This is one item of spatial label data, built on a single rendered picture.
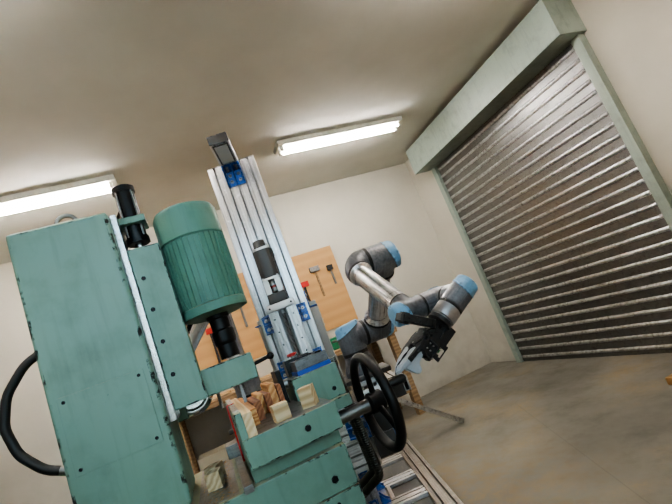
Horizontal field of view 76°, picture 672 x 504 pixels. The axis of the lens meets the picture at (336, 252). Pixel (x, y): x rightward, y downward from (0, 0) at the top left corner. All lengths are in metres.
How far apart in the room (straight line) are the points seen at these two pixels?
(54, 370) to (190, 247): 0.41
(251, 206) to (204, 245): 1.06
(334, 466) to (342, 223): 4.22
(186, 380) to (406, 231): 4.47
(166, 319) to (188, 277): 0.12
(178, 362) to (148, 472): 0.24
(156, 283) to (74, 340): 0.22
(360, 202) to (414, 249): 0.88
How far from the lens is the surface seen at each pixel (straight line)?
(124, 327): 1.14
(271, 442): 0.98
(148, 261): 1.20
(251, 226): 2.20
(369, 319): 1.94
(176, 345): 1.16
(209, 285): 1.16
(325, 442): 1.07
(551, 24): 3.69
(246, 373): 1.19
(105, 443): 1.14
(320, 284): 4.77
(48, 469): 1.41
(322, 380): 1.23
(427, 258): 5.40
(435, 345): 1.27
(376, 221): 5.26
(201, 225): 1.21
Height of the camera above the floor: 1.04
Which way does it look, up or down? 9 degrees up
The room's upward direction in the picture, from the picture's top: 21 degrees counter-clockwise
